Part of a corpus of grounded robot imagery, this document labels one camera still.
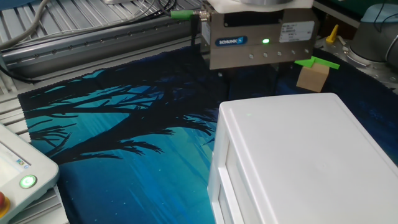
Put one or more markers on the grey Schunk gripper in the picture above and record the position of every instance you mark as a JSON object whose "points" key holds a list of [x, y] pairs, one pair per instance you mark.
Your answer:
{"points": [[248, 56]]}

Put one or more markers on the white plastic drawer cabinet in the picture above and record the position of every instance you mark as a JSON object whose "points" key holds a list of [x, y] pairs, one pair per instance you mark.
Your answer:
{"points": [[311, 155]]}

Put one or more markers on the green plastic flag piece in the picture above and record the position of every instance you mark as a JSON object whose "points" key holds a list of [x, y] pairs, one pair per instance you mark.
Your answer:
{"points": [[308, 62]]}

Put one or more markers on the green and tan block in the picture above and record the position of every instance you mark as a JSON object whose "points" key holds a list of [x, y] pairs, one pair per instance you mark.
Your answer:
{"points": [[312, 80]]}

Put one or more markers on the white gripper adapter plate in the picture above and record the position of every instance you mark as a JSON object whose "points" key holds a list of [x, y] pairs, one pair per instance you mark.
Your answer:
{"points": [[224, 6]]}

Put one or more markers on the yellow plastic clip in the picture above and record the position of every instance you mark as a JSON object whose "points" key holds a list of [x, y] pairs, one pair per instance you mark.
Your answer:
{"points": [[332, 35]]}

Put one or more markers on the forest sunset print cloth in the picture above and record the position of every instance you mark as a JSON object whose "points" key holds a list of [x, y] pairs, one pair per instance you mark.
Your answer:
{"points": [[124, 155]]}

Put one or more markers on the white robot teach pendant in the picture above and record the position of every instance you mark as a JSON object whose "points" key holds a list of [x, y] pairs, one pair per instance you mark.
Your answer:
{"points": [[25, 174]]}

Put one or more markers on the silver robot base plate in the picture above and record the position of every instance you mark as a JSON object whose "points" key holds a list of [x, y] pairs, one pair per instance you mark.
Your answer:
{"points": [[357, 70]]}

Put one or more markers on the grey aluminium rail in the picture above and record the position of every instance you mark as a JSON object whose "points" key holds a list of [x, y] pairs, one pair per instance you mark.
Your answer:
{"points": [[93, 49]]}

